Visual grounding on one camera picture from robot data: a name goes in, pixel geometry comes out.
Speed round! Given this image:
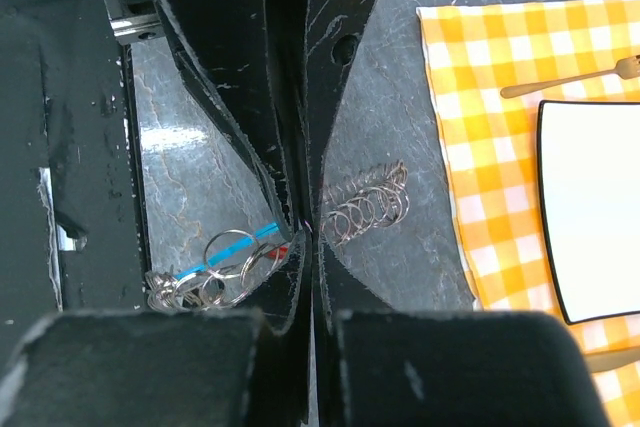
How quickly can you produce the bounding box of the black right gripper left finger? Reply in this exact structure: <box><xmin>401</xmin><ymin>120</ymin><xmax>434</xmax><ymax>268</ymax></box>
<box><xmin>227</xmin><ymin>229</ymin><xmax>311</xmax><ymax>426</ymax></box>

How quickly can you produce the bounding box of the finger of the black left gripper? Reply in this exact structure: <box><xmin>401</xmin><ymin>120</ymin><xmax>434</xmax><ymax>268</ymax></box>
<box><xmin>119</xmin><ymin>0</ymin><xmax>295</xmax><ymax>239</ymax></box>
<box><xmin>299</xmin><ymin>0</ymin><xmax>376</xmax><ymax>232</ymax></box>

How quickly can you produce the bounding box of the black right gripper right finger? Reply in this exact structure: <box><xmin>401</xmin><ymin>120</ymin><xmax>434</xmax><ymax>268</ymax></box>
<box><xmin>312</xmin><ymin>238</ymin><xmax>391</xmax><ymax>426</ymax></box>

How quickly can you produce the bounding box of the metal key organizer blue handle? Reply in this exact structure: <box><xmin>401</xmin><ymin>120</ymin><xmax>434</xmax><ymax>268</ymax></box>
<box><xmin>145</xmin><ymin>160</ymin><xmax>410</xmax><ymax>313</ymax></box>

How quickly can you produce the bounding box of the orange white checkered cloth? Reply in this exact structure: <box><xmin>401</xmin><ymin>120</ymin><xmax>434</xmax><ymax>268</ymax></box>
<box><xmin>416</xmin><ymin>0</ymin><xmax>640</xmax><ymax>427</ymax></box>

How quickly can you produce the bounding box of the gold knife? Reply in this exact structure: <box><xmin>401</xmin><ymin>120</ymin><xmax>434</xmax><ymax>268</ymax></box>
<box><xmin>585</xmin><ymin>347</ymin><xmax>640</xmax><ymax>373</ymax></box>

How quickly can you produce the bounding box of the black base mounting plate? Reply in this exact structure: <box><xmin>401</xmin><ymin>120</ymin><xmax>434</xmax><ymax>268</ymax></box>
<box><xmin>1</xmin><ymin>0</ymin><xmax>153</xmax><ymax>358</ymax></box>

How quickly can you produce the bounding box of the white square plate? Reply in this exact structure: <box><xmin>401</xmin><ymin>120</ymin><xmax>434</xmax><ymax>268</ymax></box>
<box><xmin>537</xmin><ymin>100</ymin><xmax>639</xmax><ymax>324</ymax></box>

